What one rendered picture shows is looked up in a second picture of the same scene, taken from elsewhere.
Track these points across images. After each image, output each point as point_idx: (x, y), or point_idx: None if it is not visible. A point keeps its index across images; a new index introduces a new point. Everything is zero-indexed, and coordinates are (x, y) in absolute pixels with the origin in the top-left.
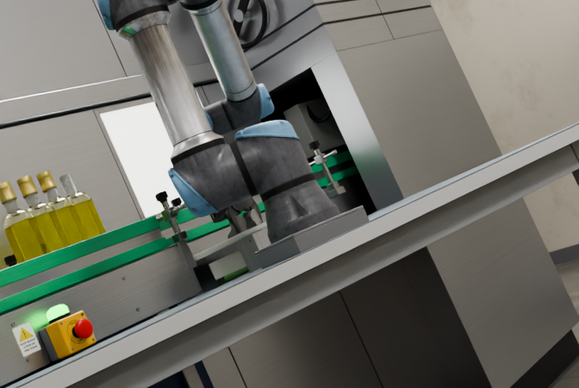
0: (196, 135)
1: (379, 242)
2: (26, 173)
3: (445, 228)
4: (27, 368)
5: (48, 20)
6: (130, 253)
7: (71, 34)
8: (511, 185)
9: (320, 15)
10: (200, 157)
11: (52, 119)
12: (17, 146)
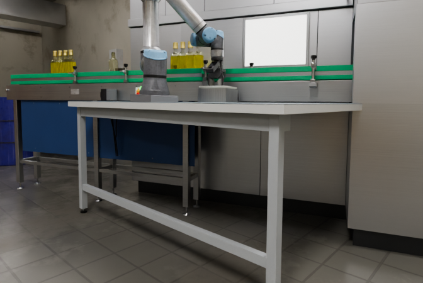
0: (143, 46)
1: (159, 112)
2: None
3: (183, 121)
4: None
5: None
6: (185, 78)
7: None
8: (221, 119)
9: None
10: (140, 55)
11: (223, 20)
12: None
